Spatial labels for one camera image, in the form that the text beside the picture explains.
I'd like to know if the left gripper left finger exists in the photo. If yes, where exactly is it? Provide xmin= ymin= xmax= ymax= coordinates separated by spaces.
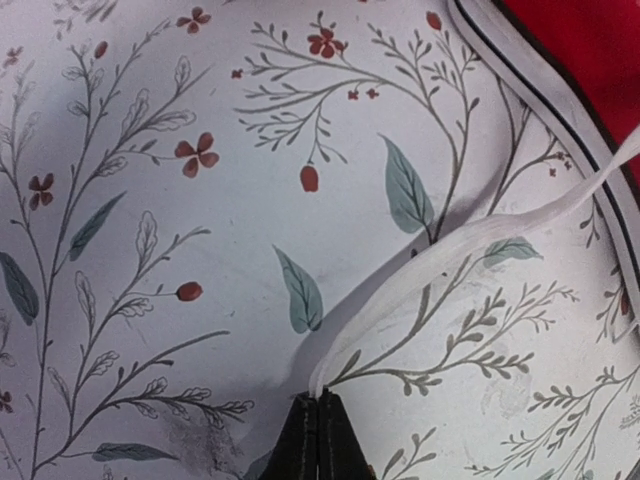
xmin=259 ymin=393 xmax=319 ymax=480

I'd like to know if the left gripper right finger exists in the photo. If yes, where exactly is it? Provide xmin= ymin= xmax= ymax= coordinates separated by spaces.
xmin=317 ymin=389 xmax=375 ymax=480

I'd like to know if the floral patterned table mat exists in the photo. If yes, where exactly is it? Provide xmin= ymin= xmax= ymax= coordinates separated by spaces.
xmin=1 ymin=1 xmax=639 ymax=479

